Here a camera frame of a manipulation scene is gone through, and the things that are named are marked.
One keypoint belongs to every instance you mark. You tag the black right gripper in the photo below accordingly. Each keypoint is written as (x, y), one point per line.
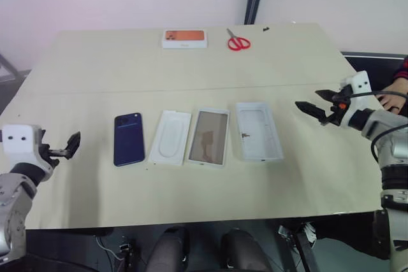
(338, 109)

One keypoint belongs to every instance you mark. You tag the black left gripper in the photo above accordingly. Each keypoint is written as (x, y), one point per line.
(51, 152)

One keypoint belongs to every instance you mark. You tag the dark blue smartphone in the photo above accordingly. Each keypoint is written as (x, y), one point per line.
(129, 139)

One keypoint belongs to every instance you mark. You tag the white phone box base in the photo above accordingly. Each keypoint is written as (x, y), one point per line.
(259, 132)

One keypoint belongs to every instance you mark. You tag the white plastic tray insert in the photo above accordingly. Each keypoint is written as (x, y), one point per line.
(170, 138)

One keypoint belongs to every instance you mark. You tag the white box lid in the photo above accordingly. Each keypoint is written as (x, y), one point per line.
(208, 138)

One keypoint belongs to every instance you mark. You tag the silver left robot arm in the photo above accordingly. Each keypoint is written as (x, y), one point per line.
(14, 202)

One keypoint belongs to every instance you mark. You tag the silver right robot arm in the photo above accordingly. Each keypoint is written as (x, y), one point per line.
(395, 163)

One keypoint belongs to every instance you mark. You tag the red and black sleeved forearm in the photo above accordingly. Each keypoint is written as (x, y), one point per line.
(401, 73)

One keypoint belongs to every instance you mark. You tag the orange print phone box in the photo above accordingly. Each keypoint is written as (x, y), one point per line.
(185, 38)

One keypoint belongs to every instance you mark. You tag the person's bare hand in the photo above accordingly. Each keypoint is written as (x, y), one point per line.
(395, 97)

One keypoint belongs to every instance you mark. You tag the black device under table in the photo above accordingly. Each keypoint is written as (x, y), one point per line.
(126, 253)

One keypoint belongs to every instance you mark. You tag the dark rounded shape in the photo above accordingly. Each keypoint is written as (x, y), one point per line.
(242, 251)
(170, 249)

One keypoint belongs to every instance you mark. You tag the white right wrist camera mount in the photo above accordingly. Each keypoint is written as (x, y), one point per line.
(360, 82)

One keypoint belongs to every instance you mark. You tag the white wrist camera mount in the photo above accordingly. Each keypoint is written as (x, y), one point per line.
(19, 144)
(360, 82)

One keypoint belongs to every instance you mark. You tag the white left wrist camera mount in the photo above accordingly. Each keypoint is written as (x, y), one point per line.
(19, 144)

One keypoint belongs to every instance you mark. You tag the black table leg frame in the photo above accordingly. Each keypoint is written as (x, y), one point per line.
(301, 246)

